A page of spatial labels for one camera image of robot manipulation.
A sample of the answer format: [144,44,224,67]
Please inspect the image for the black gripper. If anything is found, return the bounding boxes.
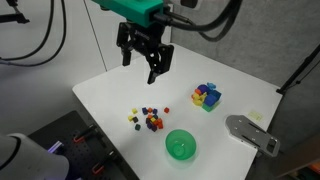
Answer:
[115,20,175,85]

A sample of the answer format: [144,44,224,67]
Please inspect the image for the colourful block stack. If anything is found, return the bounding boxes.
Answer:
[190,81,223,113]

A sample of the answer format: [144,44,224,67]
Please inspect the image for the green translucent bowl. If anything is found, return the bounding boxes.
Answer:
[165,128,198,162]

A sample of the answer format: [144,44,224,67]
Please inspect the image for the black perforated mounting board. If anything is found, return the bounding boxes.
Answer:
[27,110,141,180]

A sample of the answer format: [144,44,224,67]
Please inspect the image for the pale yellow tape patch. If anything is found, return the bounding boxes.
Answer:
[248,110,264,122]

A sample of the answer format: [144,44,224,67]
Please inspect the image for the grey metal mounting plate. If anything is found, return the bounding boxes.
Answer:
[225,114,281,158]

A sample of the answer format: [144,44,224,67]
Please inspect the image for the black tripod leg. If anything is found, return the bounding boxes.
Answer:
[275,43,320,96]

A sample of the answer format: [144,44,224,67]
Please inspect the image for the brown wooden shelf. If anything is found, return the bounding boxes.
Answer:
[272,134,320,179]

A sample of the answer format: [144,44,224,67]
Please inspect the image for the thick black camera cable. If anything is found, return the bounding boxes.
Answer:
[153,0,244,43]

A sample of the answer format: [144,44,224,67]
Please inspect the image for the thin black looping cable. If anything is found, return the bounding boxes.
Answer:
[0,0,68,68]
[0,0,56,62]

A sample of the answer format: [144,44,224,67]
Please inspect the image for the black clamp with red handle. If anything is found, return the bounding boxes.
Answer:
[72,124,98,144]
[91,150,118,176]

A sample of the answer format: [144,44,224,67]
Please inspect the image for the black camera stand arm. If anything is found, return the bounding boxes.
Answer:
[0,0,31,25]

